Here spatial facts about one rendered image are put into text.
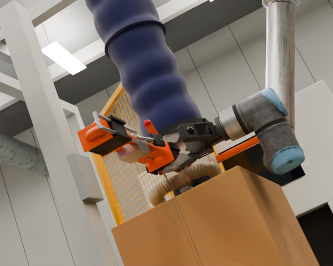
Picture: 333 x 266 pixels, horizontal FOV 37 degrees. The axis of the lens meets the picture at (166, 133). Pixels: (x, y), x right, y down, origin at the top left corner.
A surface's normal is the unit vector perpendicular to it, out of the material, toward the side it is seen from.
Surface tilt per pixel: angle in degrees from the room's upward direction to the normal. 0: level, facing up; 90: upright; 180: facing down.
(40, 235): 90
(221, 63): 90
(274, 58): 81
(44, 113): 90
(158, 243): 90
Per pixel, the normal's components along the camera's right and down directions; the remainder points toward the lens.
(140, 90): -0.67, -0.35
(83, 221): -0.36, -0.19
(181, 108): 0.39, -0.43
